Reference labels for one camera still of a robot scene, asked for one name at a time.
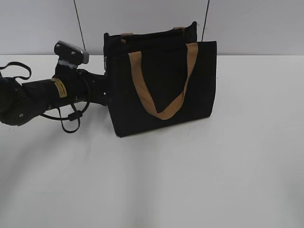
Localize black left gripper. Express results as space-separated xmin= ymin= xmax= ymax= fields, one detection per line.
xmin=54 ymin=64 xmax=112 ymax=106

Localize black tote bag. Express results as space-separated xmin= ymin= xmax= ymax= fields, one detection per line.
xmin=103 ymin=22 xmax=217 ymax=137

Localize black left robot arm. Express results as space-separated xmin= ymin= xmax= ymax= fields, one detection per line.
xmin=0 ymin=65 xmax=112 ymax=126

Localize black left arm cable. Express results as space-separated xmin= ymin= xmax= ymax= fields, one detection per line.
xmin=0 ymin=61 xmax=90 ymax=134

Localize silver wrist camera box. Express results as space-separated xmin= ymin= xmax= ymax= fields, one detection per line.
xmin=54 ymin=41 xmax=89 ymax=66

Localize tan front bag handle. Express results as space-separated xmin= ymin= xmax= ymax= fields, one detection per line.
xmin=128 ymin=43 xmax=199 ymax=120

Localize tan bag handle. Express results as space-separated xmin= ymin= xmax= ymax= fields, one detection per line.
xmin=121 ymin=27 xmax=185 ymax=44
xmin=128 ymin=43 xmax=199 ymax=120

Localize tan rear bag handle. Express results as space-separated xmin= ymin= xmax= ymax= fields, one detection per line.
xmin=121 ymin=27 xmax=185 ymax=44

